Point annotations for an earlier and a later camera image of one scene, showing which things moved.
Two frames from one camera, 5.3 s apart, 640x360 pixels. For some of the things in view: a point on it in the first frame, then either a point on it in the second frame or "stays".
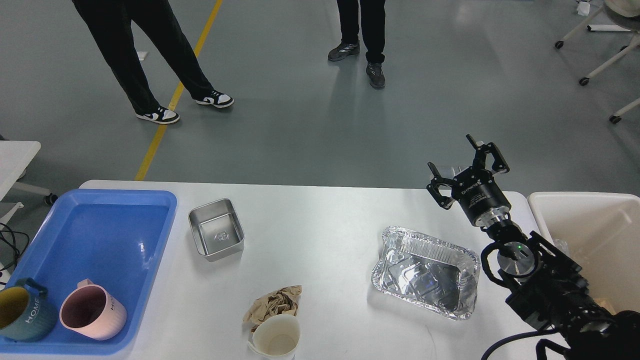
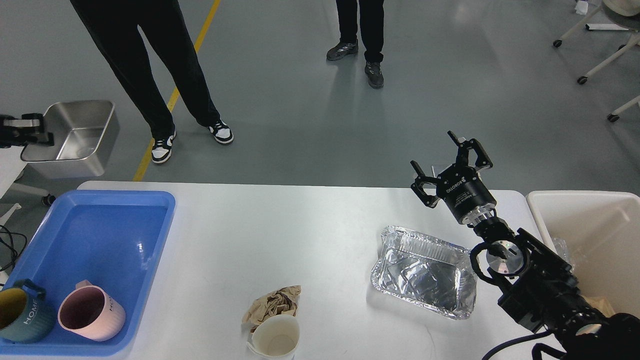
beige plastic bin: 600,232 stays
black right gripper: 475,188 → 465,192
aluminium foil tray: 420,271 stays
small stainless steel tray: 218,233 → 84,132
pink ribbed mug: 89,309 stays
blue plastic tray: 110,238 stays
